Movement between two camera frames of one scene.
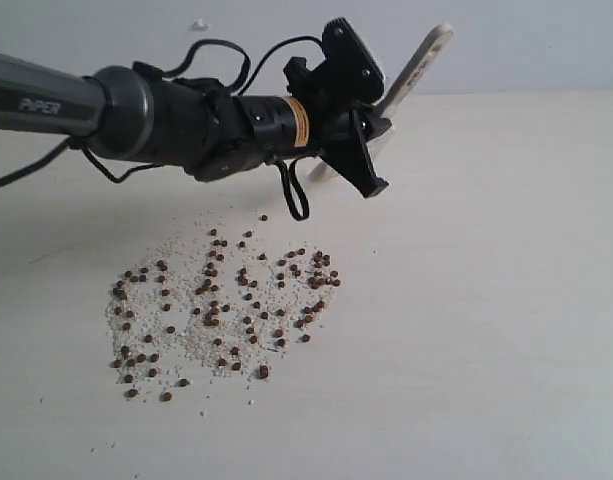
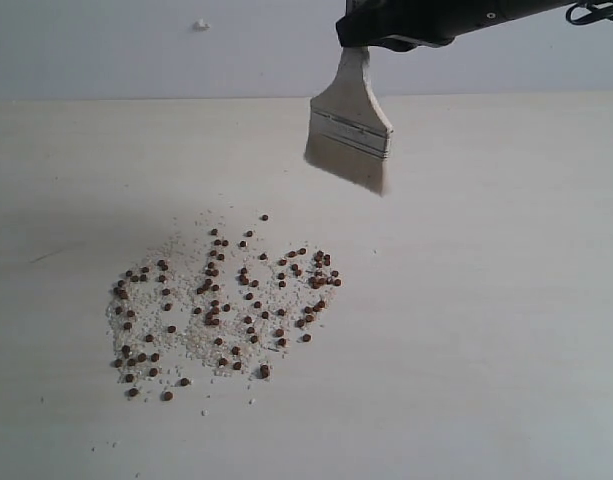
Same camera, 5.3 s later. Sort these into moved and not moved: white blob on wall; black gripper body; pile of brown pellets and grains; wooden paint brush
Moved: wooden paint brush; black gripper body
Not moved: white blob on wall; pile of brown pellets and grains
